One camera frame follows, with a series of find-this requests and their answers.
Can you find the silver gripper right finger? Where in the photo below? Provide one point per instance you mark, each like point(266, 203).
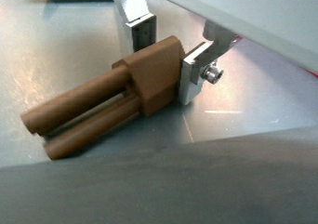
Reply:
point(199, 66)

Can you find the brown three prong object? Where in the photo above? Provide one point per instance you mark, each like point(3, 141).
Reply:
point(146, 77)

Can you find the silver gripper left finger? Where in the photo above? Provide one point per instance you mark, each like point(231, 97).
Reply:
point(139, 23)

